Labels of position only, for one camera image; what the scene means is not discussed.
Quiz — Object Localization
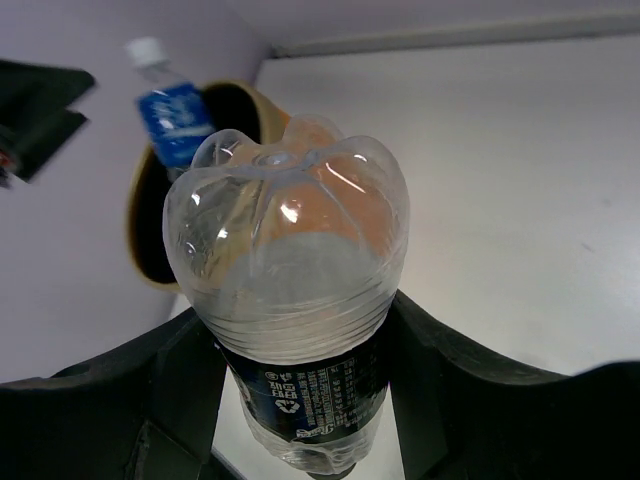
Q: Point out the aluminium rail back edge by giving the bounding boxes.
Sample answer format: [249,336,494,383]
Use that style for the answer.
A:
[272,13,639,59]

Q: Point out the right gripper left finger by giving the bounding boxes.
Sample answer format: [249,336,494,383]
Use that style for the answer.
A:
[1,310,226,479]

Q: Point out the blue label water bottle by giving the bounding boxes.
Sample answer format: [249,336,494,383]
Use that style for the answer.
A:
[125,37,216,182]

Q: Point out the dark blue label bottle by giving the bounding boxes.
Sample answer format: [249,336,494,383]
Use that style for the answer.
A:
[163,115,410,479]

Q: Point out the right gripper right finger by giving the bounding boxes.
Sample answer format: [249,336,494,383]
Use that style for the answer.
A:
[386,293,639,479]

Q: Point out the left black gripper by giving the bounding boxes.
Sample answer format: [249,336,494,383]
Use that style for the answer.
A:
[1,60,96,189]

